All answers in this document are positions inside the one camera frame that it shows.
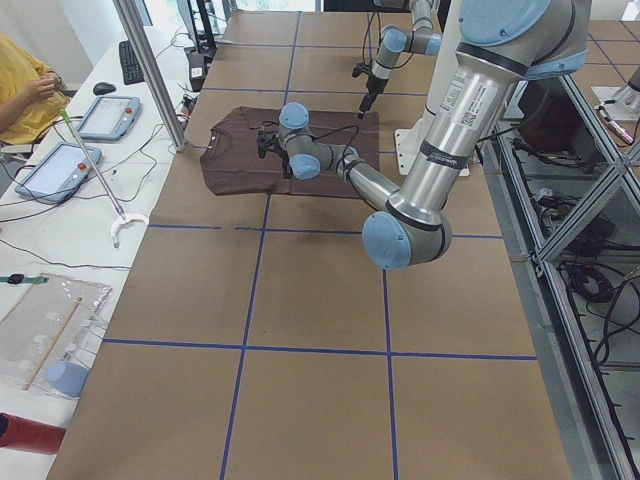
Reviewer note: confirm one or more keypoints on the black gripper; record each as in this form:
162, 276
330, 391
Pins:
370, 88
286, 162

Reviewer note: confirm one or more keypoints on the dark brown t-shirt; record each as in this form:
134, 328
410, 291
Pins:
231, 166

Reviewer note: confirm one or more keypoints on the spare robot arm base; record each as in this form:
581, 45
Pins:
620, 103

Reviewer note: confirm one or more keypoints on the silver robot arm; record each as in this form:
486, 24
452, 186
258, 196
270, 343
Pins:
502, 43
420, 39

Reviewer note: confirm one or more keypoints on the black keyboard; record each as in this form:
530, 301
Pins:
131, 69

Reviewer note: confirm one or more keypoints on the upper blue teach pendant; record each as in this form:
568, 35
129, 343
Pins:
109, 118

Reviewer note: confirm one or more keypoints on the blue teach pendant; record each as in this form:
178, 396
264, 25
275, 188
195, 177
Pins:
109, 118
58, 176

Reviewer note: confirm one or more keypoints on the reacher grabber stick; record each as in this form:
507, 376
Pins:
122, 218

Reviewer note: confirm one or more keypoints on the black computer mouse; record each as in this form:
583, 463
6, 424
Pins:
103, 88

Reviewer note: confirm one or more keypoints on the lower blue teach pendant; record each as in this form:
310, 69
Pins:
58, 176

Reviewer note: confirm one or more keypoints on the person in yellow shirt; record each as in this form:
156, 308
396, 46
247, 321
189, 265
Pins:
31, 95

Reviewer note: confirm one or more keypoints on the green smart watch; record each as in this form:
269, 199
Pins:
18, 279

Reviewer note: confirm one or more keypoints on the clear plastic bag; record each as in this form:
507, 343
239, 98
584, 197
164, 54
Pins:
59, 320

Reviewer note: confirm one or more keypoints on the light blue cap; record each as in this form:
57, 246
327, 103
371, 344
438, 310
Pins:
67, 377

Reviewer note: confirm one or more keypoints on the red cylinder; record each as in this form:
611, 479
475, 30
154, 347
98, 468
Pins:
22, 434

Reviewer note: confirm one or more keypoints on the aluminium frame post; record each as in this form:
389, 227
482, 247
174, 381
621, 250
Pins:
135, 32

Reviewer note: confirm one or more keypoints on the aluminium frame rack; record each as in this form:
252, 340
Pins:
563, 167

